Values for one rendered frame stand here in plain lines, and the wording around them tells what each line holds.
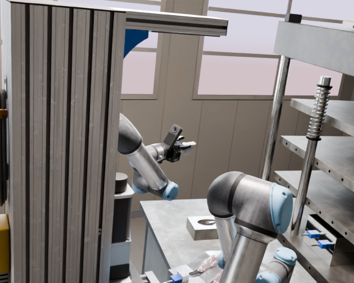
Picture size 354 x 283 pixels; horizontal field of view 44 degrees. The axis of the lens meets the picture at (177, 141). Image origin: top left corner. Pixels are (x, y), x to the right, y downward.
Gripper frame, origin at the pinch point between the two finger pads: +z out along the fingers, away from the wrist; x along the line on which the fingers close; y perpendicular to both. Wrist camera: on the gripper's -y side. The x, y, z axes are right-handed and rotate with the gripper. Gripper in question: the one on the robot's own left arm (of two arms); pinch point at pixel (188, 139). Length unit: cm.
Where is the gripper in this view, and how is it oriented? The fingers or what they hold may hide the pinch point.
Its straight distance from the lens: 204.0
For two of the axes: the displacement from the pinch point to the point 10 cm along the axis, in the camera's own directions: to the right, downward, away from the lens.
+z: 6.4, -1.7, 7.5
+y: -2.1, 9.0, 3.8
